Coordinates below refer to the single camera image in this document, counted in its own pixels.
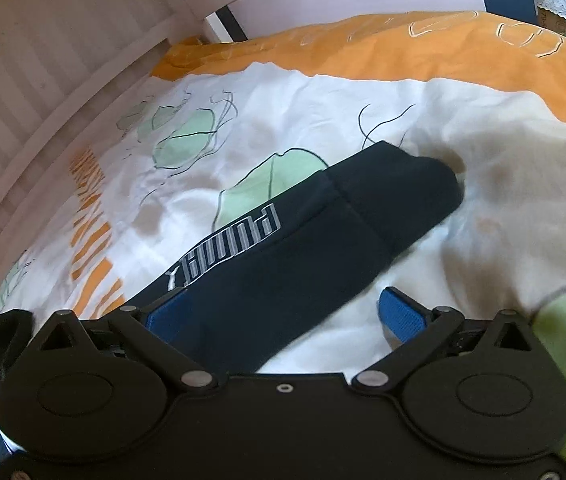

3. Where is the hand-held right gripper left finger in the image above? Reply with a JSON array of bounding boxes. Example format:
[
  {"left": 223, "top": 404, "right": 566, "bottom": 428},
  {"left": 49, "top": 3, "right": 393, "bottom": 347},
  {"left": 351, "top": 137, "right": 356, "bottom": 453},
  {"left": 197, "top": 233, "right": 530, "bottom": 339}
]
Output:
[{"left": 38, "top": 296, "right": 214, "bottom": 393}]

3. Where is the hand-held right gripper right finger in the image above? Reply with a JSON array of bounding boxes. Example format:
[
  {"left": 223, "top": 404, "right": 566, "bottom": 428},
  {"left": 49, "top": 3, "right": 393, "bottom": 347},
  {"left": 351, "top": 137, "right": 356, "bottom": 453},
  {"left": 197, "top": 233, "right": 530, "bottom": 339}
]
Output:
[{"left": 353, "top": 287, "right": 538, "bottom": 393}]

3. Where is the dark navy printed garment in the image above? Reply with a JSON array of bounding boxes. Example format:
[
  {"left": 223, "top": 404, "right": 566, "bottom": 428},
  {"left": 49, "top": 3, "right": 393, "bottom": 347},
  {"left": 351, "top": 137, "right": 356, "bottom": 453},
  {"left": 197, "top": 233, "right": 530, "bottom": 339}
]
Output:
[{"left": 0, "top": 141, "right": 464, "bottom": 466}]

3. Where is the white orange green patterned duvet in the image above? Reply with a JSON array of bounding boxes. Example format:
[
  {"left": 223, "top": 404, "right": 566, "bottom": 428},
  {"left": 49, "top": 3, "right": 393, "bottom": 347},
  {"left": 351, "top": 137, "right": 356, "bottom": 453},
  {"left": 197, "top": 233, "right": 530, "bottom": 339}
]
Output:
[{"left": 0, "top": 10, "right": 566, "bottom": 480}]

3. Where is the pale wooden slatted bed frame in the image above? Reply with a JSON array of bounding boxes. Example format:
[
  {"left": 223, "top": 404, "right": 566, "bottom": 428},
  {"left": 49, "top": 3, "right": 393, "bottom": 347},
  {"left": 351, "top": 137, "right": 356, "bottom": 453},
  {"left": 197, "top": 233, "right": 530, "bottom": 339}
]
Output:
[{"left": 0, "top": 0, "right": 208, "bottom": 286}]

